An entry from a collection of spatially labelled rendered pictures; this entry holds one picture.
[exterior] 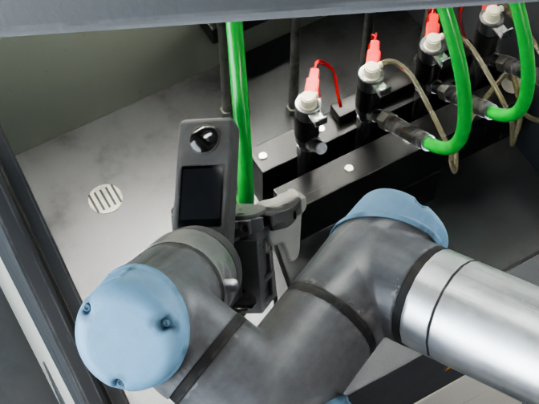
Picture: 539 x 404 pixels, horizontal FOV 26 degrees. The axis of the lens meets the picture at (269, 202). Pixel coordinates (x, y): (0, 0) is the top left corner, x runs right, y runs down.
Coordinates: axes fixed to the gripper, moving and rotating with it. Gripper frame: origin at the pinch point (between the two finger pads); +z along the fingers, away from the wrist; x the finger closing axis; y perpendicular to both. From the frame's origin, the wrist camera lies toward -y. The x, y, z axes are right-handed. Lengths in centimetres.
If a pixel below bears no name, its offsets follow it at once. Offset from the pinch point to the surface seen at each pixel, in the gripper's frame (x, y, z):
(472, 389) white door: 15, 35, 41
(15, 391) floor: -76, 57, 92
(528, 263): 23.3, 14.8, 29.1
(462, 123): 18.2, -4.4, 9.5
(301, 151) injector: -1.3, 0.4, 25.3
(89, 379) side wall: -18.0, 18.0, -1.3
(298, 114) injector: 0.0, -4.5, 19.9
